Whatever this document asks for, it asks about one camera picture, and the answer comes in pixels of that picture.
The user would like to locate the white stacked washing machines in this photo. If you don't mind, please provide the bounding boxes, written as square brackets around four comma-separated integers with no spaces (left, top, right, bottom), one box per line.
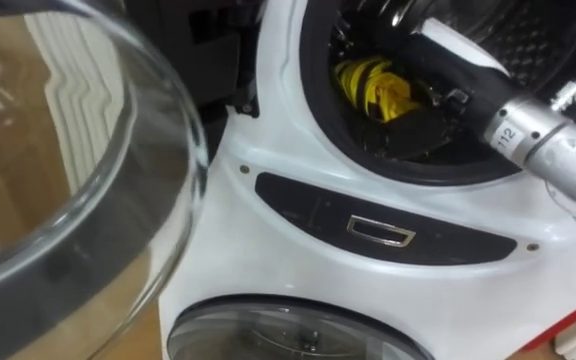
[123,0,576,360]

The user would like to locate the round glass washer door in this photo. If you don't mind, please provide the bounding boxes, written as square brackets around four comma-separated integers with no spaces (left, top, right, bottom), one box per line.
[0,0,212,360]

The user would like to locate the yellow cloth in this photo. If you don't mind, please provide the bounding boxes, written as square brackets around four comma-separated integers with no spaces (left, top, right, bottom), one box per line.
[333,55,422,124]

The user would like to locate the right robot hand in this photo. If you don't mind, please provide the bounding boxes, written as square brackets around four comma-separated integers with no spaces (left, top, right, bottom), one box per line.
[356,17,513,157]

